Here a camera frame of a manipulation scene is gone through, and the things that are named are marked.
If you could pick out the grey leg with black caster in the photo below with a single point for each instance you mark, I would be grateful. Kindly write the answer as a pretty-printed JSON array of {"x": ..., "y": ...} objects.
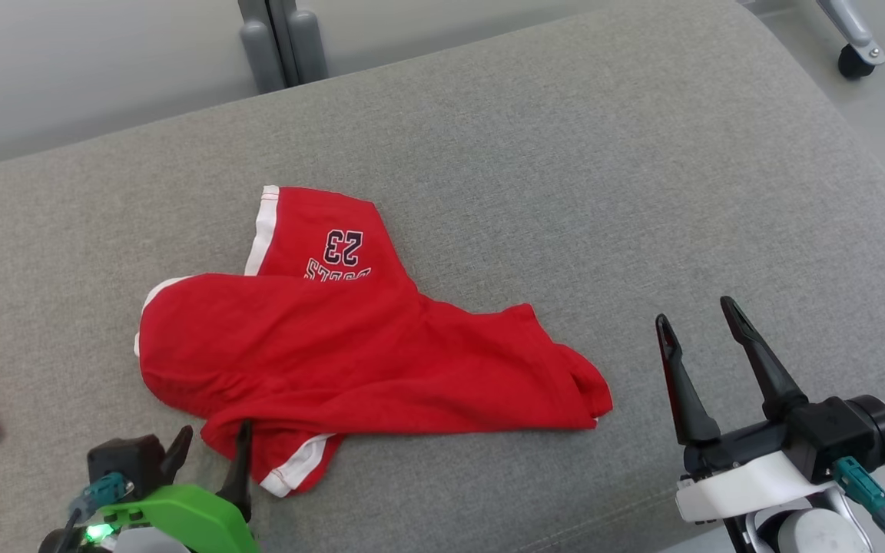
[{"x": 853, "y": 31}]

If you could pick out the grey partition frame post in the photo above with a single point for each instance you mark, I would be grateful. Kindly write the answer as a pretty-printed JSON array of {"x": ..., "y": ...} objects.
[
  {"x": 306, "y": 46},
  {"x": 258, "y": 54}
]

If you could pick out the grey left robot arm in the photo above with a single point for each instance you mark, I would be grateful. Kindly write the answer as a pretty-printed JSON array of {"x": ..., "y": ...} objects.
[{"x": 147, "y": 541}]

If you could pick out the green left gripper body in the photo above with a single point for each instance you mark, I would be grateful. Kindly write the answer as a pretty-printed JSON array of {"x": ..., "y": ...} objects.
[{"x": 197, "y": 522}]

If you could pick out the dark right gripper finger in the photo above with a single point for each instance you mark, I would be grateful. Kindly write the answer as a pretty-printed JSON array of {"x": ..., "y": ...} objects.
[
  {"x": 765, "y": 369},
  {"x": 684, "y": 392}
]

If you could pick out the red shorts with number print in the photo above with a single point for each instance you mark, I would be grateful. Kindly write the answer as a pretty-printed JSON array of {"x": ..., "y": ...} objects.
[{"x": 335, "y": 353}]

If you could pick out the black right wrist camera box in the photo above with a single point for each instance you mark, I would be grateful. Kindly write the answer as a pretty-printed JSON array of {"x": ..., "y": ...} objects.
[{"x": 842, "y": 430}]

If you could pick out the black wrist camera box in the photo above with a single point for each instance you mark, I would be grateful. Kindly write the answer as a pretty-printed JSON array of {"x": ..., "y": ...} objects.
[
  {"x": 124, "y": 461},
  {"x": 842, "y": 430}
]

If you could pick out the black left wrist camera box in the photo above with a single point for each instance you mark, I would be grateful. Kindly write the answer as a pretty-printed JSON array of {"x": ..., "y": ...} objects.
[{"x": 124, "y": 461}]

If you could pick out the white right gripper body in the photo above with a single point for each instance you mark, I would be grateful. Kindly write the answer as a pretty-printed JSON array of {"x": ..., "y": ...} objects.
[{"x": 750, "y": 480}]

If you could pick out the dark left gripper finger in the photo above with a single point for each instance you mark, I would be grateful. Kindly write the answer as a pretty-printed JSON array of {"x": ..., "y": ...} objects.
[
  {"x": 241, "y": 476},
  {"x": 177, "y": 453}
]

